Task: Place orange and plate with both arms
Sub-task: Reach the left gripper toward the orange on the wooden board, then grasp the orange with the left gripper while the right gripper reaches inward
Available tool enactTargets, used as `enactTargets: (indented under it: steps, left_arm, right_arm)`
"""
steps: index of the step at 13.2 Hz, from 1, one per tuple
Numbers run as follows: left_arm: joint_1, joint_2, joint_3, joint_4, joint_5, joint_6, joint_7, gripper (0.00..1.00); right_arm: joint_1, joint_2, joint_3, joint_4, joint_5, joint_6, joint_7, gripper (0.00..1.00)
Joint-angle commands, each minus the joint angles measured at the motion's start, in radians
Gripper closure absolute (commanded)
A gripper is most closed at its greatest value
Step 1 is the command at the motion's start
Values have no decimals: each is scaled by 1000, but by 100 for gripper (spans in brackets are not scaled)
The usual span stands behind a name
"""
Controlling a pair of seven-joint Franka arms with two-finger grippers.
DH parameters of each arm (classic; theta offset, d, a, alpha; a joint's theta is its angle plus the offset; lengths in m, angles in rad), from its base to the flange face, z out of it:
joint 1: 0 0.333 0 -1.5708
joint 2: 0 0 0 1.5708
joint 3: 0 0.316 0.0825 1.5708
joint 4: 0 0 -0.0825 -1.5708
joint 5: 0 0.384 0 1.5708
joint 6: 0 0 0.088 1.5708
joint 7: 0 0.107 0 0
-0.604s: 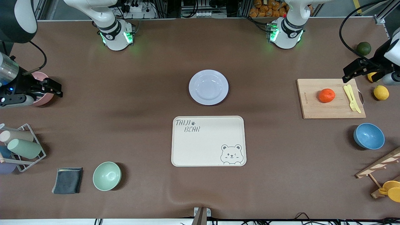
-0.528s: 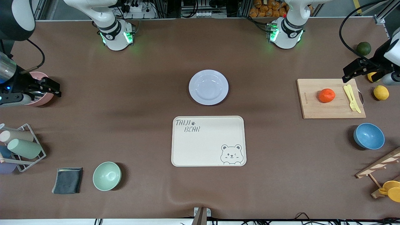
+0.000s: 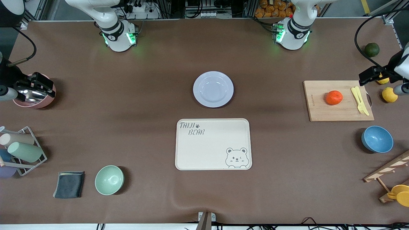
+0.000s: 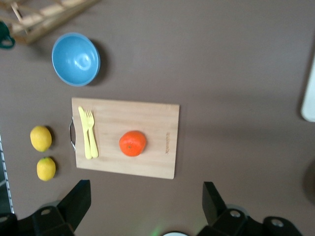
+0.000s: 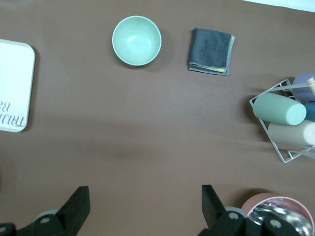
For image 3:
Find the pink bowl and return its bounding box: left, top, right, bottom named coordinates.
left=13, top=73, right=57, bottom=109

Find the mint green bowl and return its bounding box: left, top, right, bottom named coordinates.
left=95, top=165, right=124, bottom=196

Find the metal table edge bracket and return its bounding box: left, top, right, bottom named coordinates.
left=197, top=211, right=216, bottom=230

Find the white power strip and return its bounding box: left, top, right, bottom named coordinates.
left=123, top=0, right=160, bottom=19

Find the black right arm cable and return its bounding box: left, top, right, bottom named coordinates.
left=7, top=27, right=37, bottom=67

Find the beige cup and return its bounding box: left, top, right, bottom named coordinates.
left=0, top=133, right=35, bottom=147

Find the yellow plastic knife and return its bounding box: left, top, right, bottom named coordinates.
left=355, top=86, right=370, bottom=116

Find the bag of oranges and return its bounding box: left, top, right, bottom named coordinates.
left=255, top=0, right=321, bottom=18

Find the blue bowl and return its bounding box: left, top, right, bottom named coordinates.
left=361, top=126, right=394, bottom=153

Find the mint green cup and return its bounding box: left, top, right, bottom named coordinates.
left=7, top=142, right=43, bottom=163

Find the grey wire cup rack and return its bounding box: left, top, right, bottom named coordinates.
left=0, top=126, right=48, bottom=176

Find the bamboo cutting board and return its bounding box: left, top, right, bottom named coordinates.
left=303, top=80, right=375, bottom=122

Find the dark grey folded cloth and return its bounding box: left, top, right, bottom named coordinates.
left=53, top=171, right=85, bottom=199

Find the yellow mug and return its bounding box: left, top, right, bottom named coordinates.
left=387, top=184, right=409, bottom=207

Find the wooden peg dish rack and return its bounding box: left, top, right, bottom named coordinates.
left=363, top=150, right=409, bottom=203

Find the orange fruit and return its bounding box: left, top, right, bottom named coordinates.
left=326, top=90, right=343, bottom=105

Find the cream bear print tray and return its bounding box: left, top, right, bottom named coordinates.
left=175, top=118, right=252, bottom=171

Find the metal scoop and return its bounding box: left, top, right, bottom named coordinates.
left=18, top=89, right=48, bottom=103

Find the dark green lime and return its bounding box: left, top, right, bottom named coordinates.
left=364, top=42, right=380, bottom=58

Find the purple cup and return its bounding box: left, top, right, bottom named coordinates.
left=0, top=165, right=17, bottom=178

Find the lavender round plate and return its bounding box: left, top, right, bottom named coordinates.
left=193, top=71, right=234, bottom=108

